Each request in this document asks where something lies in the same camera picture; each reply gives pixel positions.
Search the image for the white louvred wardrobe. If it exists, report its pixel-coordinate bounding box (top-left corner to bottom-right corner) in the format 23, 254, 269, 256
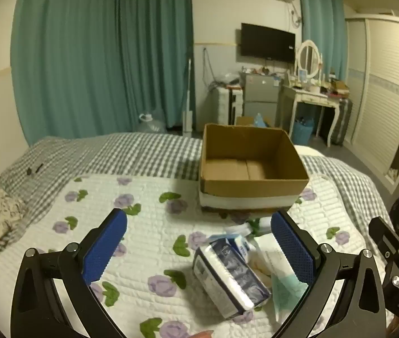
345, 14, 399, 195

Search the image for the clear water jug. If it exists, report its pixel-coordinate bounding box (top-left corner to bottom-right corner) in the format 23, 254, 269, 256
138, 113, 168, 134

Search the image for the white stick vacuum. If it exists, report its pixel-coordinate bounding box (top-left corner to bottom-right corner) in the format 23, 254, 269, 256
182, 51, 195, 136

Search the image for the narrow teal curtain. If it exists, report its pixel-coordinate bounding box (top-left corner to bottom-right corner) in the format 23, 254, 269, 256
298, 0, 349, 82

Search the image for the bed with floral sheet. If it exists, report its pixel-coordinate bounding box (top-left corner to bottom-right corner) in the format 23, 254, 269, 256
0, 132, 390, 226

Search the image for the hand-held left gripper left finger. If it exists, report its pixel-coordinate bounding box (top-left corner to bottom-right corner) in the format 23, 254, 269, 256
10, 208, 128, 338

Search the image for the wide teal curtain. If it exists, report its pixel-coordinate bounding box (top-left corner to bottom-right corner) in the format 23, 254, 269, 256
10, 0, 196, 146

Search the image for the cardboard box with blue bag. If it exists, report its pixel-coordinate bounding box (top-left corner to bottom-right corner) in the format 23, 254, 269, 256
235, 113, 274, 128

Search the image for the white floral quilt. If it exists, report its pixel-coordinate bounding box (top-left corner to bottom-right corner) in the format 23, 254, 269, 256
0, 174, 393, 338

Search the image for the white dressing table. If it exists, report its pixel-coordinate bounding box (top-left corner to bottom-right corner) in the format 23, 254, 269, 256
279, 84, 341, 147

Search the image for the dark suitcase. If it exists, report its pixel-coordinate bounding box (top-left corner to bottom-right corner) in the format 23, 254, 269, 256
333, 97, 353, 146

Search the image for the brown cardboard box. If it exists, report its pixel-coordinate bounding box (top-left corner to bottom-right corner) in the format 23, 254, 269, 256
198, 123, 310, 219

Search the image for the white oval mirror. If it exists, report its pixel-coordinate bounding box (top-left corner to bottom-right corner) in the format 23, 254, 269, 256
296, 40, 323, 80

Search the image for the white green fluffy twisted toy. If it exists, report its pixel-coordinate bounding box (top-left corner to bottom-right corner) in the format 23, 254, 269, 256
226, 216, 274, 237

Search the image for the white suitcase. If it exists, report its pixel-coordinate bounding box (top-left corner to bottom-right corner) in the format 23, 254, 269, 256
208, 86, 244, 126

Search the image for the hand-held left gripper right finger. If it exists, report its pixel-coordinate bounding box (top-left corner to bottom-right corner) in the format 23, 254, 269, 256
271, 209, 387, 338

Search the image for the light green plastic packet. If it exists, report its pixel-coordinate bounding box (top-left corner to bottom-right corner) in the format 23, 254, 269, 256
270, 271, 309, 324

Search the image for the brown box on table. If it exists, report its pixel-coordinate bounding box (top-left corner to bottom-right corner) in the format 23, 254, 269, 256
329, 79, 350, 96

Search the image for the blue laundry basket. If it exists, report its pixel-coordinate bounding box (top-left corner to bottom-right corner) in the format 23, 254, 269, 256
293, 118, 315, 142

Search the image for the black wall television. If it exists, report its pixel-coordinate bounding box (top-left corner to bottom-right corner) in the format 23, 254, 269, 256
240, 23, 296, 63

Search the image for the grey mini fridge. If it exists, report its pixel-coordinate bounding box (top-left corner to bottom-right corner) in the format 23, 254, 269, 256
240, 72, 281, 127

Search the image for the small blue white tissue pack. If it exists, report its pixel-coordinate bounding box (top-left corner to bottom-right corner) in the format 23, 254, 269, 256
208, 232, 256, 264

